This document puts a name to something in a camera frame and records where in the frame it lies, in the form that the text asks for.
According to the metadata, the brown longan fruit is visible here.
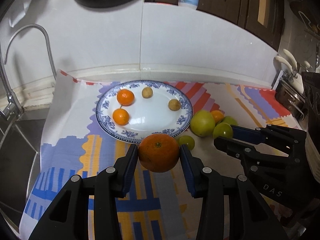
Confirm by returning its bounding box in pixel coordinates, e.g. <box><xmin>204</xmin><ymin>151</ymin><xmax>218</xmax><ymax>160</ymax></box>
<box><xmin>168</xmin><ymin>99</ymin><xmax>181</xmax><ymax>111</ymax></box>
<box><xmin>142</xmin><ymin>87</ymin><xmax>153</xmax><ymax>99</ymax></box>

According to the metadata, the small green fruit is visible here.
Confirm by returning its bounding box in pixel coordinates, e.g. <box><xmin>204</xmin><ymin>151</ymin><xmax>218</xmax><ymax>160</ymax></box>
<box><xmin>178</xmin><ymin>135</ymin><xmax>195</xmax><ymax>151</ymax></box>
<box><xmin>213</xmin><ymin>122</ymin><xmax>233</xmax><ymax>139</ymax></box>

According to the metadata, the chrome kitchen faucet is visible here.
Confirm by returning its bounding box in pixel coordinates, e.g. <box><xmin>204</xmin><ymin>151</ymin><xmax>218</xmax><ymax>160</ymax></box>
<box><xmin>0</xmin><ymin>24</ymin><xmax>58</xmax><ymax>120</ymax></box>

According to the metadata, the colourful patterned table mat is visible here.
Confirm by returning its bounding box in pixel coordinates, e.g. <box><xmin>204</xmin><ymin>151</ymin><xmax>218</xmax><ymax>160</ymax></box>
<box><xmin>20</xmin><ymin>72</ymin><xmax>299</xmax><ymax>239</ymax></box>

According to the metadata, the large green apple left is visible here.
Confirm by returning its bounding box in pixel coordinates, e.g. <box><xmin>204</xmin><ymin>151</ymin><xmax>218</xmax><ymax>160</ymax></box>
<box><xmin>190</xmin><ymin>109</ymin><xmax>216</xmax><ymax>137</ymax></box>

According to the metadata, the white handled utensil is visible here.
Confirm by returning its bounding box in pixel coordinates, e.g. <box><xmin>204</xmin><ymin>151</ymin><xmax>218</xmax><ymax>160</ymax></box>
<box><xmin>274</xmin><ymin>55</ymin><xmax>296</xmax><ymax>77</ymax></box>
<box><xmin>283</xmin><ymin>49</ymin><xmax>298</xmax><ymax>69</ymax></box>

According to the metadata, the small green fruit right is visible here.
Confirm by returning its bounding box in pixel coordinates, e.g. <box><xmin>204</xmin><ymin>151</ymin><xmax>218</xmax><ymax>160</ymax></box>
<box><xmin>213</xmin><ymin>122</ymin><xmax>233</xmax><ymax>139</ymax></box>

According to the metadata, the teal white carton box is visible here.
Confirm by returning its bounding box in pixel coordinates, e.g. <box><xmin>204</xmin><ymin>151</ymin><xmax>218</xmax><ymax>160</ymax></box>
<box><xmin>6</xmin><ymin>0</ymin><xmax>32</xmax><ymax>28</ymax></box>

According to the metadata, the large green apple right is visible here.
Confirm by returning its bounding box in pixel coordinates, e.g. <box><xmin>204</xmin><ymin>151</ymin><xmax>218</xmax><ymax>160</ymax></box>
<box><xmin>222</xmin><ymin>116</ymin><xmax>238</xmax><ymax>126</ymax></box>

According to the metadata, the small orange mandarin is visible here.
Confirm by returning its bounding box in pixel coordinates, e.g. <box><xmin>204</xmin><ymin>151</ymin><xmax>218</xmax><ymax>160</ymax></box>
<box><xmin>112</xmin><ymin>108</ymin><xmax>130</xmax><ymax>126</ymax></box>
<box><xmin>117</xmin><ymin>89</ymin><xmax>135</xmax><ymax>106</ymax></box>

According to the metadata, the black camera box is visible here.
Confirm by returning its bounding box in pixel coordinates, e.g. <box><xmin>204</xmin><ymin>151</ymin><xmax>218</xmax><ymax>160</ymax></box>
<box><xmin>302</xmin><ymin>72</ymin><xmax>320</xmax><ymax>137</ymax></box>

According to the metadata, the dark wooden window frame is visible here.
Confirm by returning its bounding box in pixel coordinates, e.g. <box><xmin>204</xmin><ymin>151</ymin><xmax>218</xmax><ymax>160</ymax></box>
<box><xmin>145</xmin><ymin>0</ymin><xmax>284</xmax><ymax>50</ymax></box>

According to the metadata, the large orange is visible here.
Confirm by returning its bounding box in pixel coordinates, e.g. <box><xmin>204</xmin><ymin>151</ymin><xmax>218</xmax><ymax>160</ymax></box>
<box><xmin>138</xmin><ymin>133</ymin><xmax>179</xmax><ymax>173</ymax></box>

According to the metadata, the small green fruit left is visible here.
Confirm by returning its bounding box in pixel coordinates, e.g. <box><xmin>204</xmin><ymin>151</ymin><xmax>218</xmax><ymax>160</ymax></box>
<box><xmin>178</xmin><ymin>135</ymin><xmax>195</xmax><ymax>151</ymax></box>

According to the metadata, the blue white porcelain plate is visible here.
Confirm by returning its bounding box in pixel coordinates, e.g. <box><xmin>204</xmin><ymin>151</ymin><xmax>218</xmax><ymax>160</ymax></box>
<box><xmin>95</xmin><ymin>80</ymin><xmax>193</xmax><ymax>144</ymax></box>

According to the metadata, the large green apple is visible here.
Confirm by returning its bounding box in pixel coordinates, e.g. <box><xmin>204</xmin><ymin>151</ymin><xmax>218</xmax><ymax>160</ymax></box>
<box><xmin>222</xmin><ymin>116</ymin><xmax>238</xmax><ymax>126</ymax></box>
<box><xmin>190</xmin><ymin>109</ymin><xmax>216</xmax><ymax>137</ymax></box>

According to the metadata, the steel sink basin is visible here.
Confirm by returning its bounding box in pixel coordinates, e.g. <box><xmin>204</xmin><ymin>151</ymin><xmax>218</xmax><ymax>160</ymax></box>
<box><xmin>1</xmin><ymin>109</ymin><xmax>48</xmax><ymax>225</ymax></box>

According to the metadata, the small orange behind apples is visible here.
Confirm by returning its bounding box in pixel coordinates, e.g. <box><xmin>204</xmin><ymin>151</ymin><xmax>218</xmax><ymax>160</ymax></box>
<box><xmin>211</xmin><ymin>110</ymin><xmax>225</xmax><ymax>124</ymax></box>

